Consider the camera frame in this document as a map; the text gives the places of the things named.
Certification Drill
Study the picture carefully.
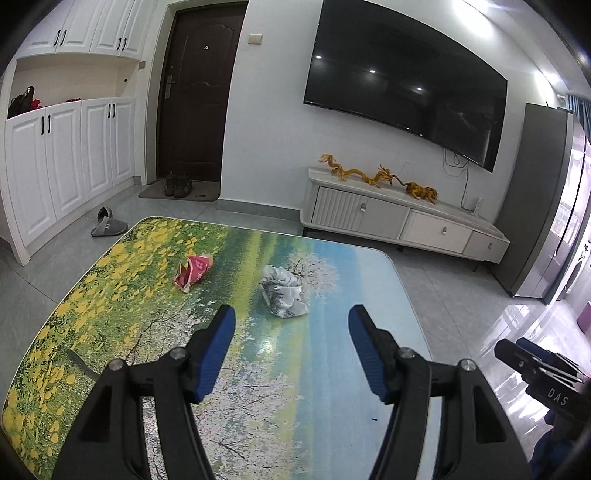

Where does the golden dragon figure right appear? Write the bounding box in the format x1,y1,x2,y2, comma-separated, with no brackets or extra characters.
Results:
403,182,439,204

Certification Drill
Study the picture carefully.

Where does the pink red crumpled wrapper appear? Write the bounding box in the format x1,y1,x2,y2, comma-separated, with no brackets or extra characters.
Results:
174,255,213,293

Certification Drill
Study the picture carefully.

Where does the large wall television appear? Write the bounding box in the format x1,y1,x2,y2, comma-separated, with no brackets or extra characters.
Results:
304,1,508,171

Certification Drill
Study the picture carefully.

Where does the white grey crumpled bag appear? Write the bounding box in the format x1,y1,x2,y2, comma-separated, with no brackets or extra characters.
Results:
259,265,308,319

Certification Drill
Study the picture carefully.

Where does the dark brown entrance door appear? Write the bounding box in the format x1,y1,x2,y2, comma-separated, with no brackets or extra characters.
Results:
156,2,246,182

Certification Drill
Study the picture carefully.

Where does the brown door mat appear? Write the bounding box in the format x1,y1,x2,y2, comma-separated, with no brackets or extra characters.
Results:
138,179,221,202

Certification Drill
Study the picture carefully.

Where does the golden dragon figure left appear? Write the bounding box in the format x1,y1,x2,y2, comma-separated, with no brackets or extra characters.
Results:
318,154,370,182

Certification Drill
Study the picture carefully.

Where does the white tv cabinet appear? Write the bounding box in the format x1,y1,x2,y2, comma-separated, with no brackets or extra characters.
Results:
301,167,510,264

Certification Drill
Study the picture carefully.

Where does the grey slipper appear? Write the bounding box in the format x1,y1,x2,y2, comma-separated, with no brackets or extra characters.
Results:
91,206,128,238

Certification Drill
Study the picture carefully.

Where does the dark shoes pair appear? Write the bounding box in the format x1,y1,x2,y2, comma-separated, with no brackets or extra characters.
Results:
163,172,192,199

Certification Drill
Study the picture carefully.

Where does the golden dragon figure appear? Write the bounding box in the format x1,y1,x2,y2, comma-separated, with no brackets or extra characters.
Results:
367,165,404,188
318,154,370,182
403,182,439,204

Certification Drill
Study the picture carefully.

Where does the white shoe cabinet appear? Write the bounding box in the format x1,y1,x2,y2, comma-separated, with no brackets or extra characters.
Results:
1,1,156,265

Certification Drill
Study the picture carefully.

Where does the black bag on shelf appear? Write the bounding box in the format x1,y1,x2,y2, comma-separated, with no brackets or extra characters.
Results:
7,86,42,119

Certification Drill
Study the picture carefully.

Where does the grey tall cabinet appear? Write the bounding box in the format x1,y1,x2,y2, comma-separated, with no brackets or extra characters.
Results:
492,103,573,298

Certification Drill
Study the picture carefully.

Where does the golden dragon figure middle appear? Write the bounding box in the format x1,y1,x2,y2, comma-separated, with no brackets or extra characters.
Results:
367,165,404,188

